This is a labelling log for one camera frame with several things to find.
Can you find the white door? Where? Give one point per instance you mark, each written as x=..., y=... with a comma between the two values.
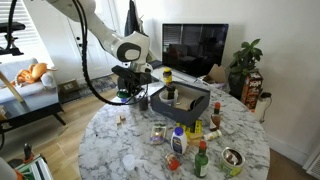
x=76, y=50

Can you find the small jar with red cap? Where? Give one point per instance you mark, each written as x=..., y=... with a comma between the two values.
x=172, y=162

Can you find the brown sauce bottle red cap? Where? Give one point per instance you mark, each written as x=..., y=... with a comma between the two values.
x=215, y=118

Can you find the transparent cup with dark liquid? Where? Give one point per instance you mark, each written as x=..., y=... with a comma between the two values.
x=143, y=105

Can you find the dark laptop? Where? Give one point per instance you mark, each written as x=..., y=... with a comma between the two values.
x=156, y=64

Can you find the white bowl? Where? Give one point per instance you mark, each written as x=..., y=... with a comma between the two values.
x=164, y=96

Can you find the orange stuffed toy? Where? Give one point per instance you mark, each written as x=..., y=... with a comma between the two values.
x=31, y=75

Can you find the orange snack carton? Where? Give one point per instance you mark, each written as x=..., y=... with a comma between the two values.
x=251, y=88

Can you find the open tin can green label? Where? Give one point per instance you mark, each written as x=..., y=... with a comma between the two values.
x=232, y=161

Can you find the dark blue cardboard box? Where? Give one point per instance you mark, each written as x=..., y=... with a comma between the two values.
x=181, y=113

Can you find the green potted plant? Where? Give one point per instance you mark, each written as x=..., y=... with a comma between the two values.
x=245, y=61

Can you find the yellow flat package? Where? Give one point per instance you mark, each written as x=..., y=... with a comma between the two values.
x=195, y=128

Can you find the black flat screen television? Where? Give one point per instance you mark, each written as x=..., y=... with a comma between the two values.
x=196, y=46

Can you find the white wall vent grille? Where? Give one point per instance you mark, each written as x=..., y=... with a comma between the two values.
x=313, y=165

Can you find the blue round lid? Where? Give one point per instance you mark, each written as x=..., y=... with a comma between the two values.
x=124, y=99

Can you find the dark bottle with yellow label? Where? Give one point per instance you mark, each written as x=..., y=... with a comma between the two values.
x=171, y=91

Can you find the small wooden block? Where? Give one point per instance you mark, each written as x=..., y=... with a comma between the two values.
x=123, y=116
x=118, y=120

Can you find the grey sofa bench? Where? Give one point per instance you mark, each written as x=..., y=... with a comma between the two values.
x=23, y=100

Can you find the green and white crate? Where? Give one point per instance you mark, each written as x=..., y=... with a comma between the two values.
x=35, y=168

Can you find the clear snack packet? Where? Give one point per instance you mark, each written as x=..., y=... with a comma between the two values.
x=158, y=135

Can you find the patterned floor rug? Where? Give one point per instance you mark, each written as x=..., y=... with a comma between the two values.
x=103, y=83

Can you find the white bottle with blue cap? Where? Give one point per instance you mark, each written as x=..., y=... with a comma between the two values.
x=179, y=141

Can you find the white television stand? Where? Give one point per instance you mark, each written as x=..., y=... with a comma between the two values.
x=186, y=76

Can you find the black camera stand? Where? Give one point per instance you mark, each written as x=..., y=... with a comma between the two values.
x=10, y=36

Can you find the green glass bottle red cap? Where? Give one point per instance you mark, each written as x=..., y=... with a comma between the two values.
x=201, y=163

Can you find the small white bottle green cap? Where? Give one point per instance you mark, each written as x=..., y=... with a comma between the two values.
x=212, y=135

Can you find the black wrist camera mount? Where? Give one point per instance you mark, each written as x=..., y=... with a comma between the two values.
x=120, y=71

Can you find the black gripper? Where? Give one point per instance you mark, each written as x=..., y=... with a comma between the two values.
x=138, y=80

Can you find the small cardboard box on floor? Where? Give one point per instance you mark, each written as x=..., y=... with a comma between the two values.
x=68, y=86

